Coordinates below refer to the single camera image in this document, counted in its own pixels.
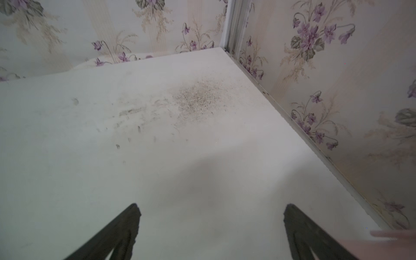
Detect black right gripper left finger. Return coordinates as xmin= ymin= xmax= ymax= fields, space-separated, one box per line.
xmin=66 ymin=203 xmax=141 ymax=260

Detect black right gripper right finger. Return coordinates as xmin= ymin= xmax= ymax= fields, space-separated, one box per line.
xmin=284 ymin=204 xmax=357 ymax=260

